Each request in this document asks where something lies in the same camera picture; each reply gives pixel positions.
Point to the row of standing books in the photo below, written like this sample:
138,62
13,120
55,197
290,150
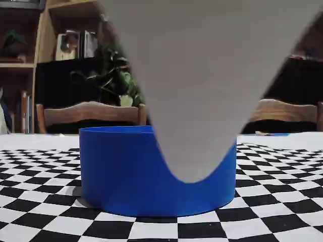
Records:
26,113

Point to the grey upright book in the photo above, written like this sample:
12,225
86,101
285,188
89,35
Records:
89,45

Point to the red and white box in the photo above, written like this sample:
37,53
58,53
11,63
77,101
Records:
300,57

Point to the photo box with bird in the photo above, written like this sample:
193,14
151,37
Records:
65,48

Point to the white and blue figure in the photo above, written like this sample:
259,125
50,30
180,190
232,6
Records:
3,118

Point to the wooden chair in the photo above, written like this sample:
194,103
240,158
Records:
282,113
88,113

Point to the black white checkered mat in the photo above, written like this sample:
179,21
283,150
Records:
38,201

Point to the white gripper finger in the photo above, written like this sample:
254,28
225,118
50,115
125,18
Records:
196,75

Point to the bonsai tree model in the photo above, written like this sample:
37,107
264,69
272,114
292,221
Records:
12,43

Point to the black sideboard cabinet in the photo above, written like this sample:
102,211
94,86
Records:
58,83

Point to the blue tape strip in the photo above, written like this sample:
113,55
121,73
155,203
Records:
277,134

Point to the green houseplant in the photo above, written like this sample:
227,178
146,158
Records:
126,78

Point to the light wooden bookshelf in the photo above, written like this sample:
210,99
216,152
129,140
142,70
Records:
45,37

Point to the blue round box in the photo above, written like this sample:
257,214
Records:
121,171

